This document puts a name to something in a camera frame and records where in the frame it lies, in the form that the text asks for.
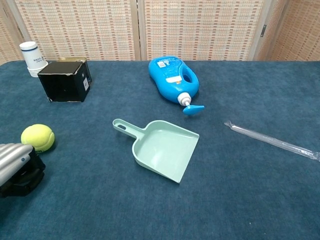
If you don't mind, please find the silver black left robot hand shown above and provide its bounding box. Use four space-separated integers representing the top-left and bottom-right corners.
0 143 47 199

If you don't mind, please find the yellow tennis ball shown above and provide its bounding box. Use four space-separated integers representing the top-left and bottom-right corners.
20 123 56 152

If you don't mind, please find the black cardboard box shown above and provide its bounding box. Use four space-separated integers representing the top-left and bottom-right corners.
37 61 93 103

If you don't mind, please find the stack of white paper cups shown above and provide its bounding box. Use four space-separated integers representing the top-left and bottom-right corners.
19 41 49 78

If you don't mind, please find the gold metal tin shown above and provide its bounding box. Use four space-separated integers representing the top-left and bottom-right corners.
56 56 88 63

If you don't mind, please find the blue table cloth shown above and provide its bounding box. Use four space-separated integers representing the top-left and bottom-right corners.
0 59 320 240

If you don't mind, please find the mint green plastic dustpan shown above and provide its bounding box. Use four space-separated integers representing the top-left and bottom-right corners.
112 118 200 184

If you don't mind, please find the blue pump detergent bottle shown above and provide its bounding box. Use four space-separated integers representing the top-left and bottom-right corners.
148 56 205 116

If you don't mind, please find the woven folding screen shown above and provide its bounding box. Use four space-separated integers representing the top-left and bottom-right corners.
0 0 320 67

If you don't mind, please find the clear plastic wrapped straw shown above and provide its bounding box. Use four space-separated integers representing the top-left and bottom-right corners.
223 120 320 162

